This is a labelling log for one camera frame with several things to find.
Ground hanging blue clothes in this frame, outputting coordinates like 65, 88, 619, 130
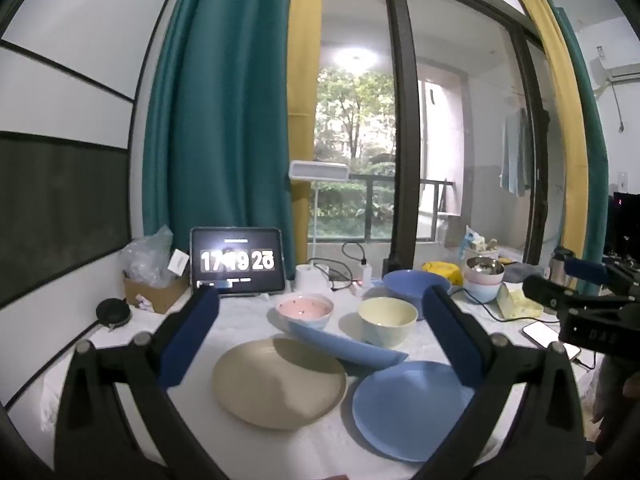
500, 107, 536, 198

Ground cream yellow bowl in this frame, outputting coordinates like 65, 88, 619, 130
357, 296, 419, 348

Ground grey cloth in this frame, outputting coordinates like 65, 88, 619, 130
502, 261, 548, 283

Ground white desk lamp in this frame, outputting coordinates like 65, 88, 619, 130
289, 160, 349, 295

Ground large blue bowl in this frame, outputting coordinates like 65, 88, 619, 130
382, 269, 452, 321

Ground black round case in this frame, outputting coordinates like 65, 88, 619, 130
96, 298, 132, 331

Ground pink speckled bowl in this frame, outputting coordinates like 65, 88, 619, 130
274, 292, 335, 333

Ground teal curtain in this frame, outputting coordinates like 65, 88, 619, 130
142, 0, 296, 281
540, 0, 611, 261

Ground smartphone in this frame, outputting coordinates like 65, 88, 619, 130
522, 320, 583, 363

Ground yellow curtain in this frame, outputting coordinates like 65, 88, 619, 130
507, 0, 588, 261
286, 0, 325, 271

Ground tablet with clock display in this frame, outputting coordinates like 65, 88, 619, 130
190, 226, 287, 295

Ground black balcony railing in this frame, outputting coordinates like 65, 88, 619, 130
348, 174, 456, 241

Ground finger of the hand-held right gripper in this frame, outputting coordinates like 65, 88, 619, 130
564, 257, 640, 292
522, 275, 628, 315

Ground white air conditioner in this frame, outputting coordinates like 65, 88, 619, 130
590, 45, 640, 83

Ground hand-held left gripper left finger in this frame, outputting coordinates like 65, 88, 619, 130
54, 289, 221, 480

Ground yellow container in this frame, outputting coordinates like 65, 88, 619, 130
422, 260, 462, 286

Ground beige plate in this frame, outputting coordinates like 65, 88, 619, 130
211, 337, 347, 431

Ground clear plastic bag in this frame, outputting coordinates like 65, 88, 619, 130
119, 225, 176, 286

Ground steel thermos bottle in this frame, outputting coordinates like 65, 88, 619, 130
549, 247, 576, 288

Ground white paper tag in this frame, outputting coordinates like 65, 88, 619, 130
167, 248, 190, 277

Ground black monitor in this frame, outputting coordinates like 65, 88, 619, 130
607, 192, 640, 261

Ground black charging cable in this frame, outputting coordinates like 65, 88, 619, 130
306, 241, 368, 293

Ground yellow cloth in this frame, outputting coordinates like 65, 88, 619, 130
495, 282, 545, 320

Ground black sliding door frame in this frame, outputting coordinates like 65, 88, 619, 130
384, 0, 423, 281

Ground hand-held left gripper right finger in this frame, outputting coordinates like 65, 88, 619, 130
421, 284, 587, 480

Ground stainless steel bowl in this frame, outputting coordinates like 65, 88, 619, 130
466, 256, 506, 276

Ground blue plate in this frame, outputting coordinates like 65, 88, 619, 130
351, 360, 476, 462
286, 319, 410, 368

